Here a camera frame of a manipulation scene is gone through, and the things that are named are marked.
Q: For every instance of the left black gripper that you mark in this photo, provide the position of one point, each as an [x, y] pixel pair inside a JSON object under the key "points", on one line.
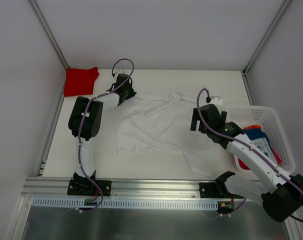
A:
{"points": [[129, 91]]}

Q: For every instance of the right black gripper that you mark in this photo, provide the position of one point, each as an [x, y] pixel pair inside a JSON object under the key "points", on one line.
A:
{"points": [[197, 120]]}

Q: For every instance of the white t-shirt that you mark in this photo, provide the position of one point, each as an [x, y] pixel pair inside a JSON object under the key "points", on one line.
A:
{"points": [[162, 124]]}

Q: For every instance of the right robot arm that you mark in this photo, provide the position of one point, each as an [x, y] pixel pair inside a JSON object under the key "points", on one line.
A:
{"points": [[279, 193]]}

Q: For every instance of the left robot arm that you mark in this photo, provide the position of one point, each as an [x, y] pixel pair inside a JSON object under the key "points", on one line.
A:
{"points": [[85, 123]]}

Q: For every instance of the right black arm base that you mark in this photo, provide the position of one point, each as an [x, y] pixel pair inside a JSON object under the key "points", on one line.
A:
{"points": [[212, 190]]}

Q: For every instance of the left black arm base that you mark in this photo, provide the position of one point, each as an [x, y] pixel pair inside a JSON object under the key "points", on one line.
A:
{"points": [[102, 187]]}

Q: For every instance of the white plastic laundry basket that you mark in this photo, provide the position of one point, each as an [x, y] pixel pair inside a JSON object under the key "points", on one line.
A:
{"points": [[267, 118]]}

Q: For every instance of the red folded t-shirt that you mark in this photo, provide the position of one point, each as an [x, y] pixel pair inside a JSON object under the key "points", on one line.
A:
{"points": [[80, 82]]}

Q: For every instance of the blue printed t-shirt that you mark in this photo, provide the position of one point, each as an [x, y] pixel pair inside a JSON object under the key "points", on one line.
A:
{"points": [[266, 148]]}

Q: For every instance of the orange garment in basket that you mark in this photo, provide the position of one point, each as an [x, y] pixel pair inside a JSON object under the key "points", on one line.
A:
{"points": [[254, 127]]}

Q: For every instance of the aluminium mounting rail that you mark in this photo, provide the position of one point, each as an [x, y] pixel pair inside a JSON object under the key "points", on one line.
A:
{"points": [[142, 189]]}

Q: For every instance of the white slotted cable duct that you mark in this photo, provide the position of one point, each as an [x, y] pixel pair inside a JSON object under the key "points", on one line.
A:
{"points": [[109, 203]]}

